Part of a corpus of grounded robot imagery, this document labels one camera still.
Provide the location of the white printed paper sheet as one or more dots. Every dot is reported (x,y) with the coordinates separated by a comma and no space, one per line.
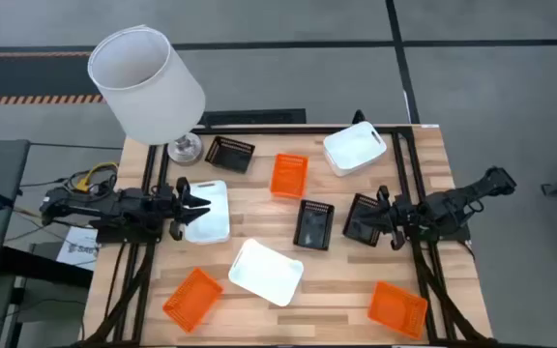
(78,249)

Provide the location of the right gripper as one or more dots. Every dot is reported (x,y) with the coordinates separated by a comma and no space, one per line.
(406,214)

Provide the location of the black floor mat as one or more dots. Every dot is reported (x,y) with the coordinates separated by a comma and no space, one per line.
(254,117)

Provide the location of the orange plastic basket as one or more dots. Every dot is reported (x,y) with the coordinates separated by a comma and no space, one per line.
(289,176)
(397,310)
(192,300)

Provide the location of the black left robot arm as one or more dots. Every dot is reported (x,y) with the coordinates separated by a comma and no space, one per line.
(104,208)

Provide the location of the black plastic basket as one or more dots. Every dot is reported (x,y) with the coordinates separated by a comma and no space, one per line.
(358,237)
(230,157)
(313,226)

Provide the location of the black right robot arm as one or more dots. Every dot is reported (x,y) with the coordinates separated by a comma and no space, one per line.
(452,203)

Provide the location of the white plastic basket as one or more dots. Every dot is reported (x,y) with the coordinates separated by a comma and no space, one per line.
(353,147)
(266,273)
(215,222)

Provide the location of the table lamp white shade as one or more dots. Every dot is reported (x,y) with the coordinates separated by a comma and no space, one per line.
(148,87)

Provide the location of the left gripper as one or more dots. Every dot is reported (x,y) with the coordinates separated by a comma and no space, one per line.
(166,209)

